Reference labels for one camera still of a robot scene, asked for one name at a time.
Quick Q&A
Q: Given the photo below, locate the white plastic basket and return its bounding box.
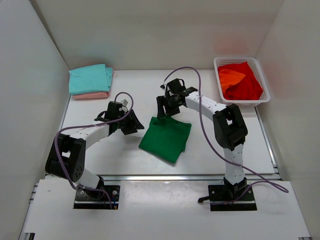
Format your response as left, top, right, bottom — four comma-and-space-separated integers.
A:
213, 56, 270, 107

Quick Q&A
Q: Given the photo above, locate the orange t shirt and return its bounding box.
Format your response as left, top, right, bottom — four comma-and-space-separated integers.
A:
218, 69, 246, 93

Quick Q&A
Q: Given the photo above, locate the aluminium table rail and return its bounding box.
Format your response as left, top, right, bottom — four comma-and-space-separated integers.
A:
44, 172, 282, 182

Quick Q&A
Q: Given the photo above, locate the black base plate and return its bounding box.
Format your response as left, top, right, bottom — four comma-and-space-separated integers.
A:
73, 184, 121, 210
197, 184, 258, 212

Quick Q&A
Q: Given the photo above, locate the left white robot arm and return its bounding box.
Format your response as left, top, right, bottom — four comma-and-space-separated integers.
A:
45, 100, 144, 199

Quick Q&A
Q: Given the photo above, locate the red t shirt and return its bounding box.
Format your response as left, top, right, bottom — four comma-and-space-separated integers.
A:
218, 62, 263, 101

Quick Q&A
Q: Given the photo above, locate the green t shirt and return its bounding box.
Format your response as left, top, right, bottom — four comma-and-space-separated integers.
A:
138, 116, 192, 165

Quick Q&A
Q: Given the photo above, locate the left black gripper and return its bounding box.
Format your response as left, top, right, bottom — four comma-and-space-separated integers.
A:
116, 108, 145, 135

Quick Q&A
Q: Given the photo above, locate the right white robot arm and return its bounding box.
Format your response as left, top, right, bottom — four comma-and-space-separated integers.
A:
156, 78, 248, 201

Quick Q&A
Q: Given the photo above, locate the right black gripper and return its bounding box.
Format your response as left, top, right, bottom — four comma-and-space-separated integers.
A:
157, 95, 179, 120

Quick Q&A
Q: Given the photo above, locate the folded pink t shirt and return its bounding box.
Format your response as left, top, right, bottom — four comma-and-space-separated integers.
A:
72, 91, 110, 100

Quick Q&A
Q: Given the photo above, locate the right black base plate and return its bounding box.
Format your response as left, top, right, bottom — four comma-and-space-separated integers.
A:
197, 184, 258, 212

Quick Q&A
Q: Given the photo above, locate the folded teal t shirt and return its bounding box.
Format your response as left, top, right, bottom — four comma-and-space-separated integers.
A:
68, 64, 114, 96

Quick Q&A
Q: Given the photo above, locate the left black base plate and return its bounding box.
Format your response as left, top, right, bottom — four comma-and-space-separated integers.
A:
73, 184, 121, 210

